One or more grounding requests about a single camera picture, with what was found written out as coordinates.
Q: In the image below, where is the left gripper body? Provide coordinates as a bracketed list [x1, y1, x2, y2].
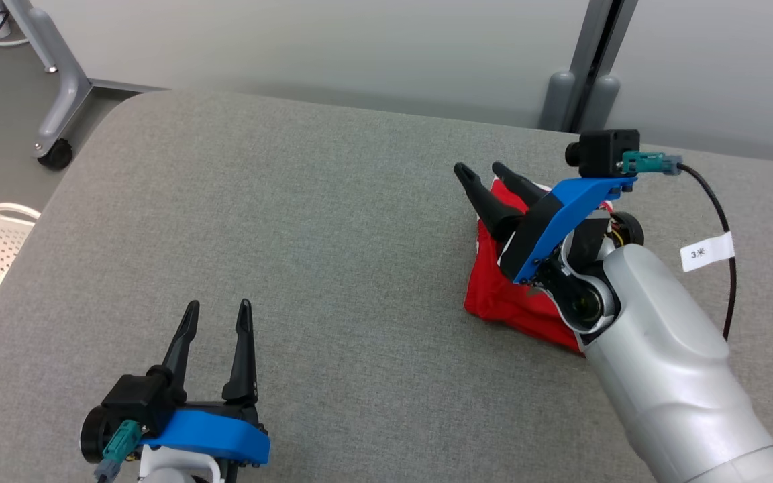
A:
[80, 401, 268, 465]

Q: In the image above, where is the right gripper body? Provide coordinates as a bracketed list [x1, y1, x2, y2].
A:
[498, 190, 645, 297]

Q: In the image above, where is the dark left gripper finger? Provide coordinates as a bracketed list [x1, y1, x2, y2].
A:
[160, 299, 201, 405]
[221, 299, 258, 405]

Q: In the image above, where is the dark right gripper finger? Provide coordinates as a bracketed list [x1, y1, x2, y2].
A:
[492, 161, 553, 214]
[454, 162, 527, 244]

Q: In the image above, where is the red and white sports jersey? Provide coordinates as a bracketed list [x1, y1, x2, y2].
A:
[464, 178, 619, 355]

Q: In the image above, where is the black caster wheel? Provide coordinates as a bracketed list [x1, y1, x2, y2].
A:
[36, 138, 74, 170]

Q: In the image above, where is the grey partition base leg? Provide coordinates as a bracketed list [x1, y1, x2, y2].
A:
[34, 64, 172, 152]

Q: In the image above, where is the blue right camera mount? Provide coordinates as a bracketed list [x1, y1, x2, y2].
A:
[513, 176, 637, 284]

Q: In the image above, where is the grey rounded post foot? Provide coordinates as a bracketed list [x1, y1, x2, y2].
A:
[25, 7, 72, 73]
[584, 74, 621, 132]
[539, 70, 576, 131]

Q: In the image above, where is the teal left camera connector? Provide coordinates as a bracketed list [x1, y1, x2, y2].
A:
[95, 420, 144, 483]

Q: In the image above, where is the teal camera connector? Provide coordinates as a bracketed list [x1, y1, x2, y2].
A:
[95, 420, 144, 483]
[621, 152, 684, 176]

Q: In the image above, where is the teal right camera connector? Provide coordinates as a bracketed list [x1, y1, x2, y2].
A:
[621, 152, 684, 176]

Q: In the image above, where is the white cable label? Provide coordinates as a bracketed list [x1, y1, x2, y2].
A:
[680, 231, 736, 273]

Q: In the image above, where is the black right camera cable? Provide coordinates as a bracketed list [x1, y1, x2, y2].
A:
[678, 164, 738, 343]

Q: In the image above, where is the grey double partition post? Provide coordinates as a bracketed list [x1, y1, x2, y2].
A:
[569, 0, 639, 132]

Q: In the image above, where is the grey single partition post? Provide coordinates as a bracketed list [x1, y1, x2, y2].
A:
[0, 0, 58, 73]

